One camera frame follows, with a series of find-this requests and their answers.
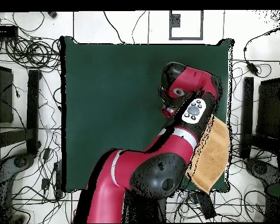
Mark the black stand base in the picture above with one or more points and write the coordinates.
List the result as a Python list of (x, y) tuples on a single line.
[(32, 105), (247, 105)]

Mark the black power strip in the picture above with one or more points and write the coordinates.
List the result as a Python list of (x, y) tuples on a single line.
[(207, 206), (58, 179)]

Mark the grey square frame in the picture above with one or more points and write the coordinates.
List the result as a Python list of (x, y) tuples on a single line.
[(186, 38)]

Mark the black power adapter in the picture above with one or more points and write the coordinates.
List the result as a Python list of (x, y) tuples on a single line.
[(252, 68)]

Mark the black network switch box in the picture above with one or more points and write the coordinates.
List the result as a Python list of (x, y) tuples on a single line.
[(3, 31)]

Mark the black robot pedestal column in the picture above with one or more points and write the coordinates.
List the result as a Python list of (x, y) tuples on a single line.
[(142, 210)]

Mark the person's foot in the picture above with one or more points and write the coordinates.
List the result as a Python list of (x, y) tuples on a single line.
[(52, 14)]

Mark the dark green table cloth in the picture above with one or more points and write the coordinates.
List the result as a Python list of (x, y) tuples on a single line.
[(107, 105)]

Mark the black computer case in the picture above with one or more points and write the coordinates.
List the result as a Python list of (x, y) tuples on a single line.
[(269, 105), (2, 93)]

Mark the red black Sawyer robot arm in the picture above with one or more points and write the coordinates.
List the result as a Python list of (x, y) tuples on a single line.
[(142, 168)]

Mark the tan terry towel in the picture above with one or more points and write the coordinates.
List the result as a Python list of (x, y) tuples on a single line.
[(212, 151)]

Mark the grey office chair base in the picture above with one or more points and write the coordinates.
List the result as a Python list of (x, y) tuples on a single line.
[(261, 169), (4, 170)]

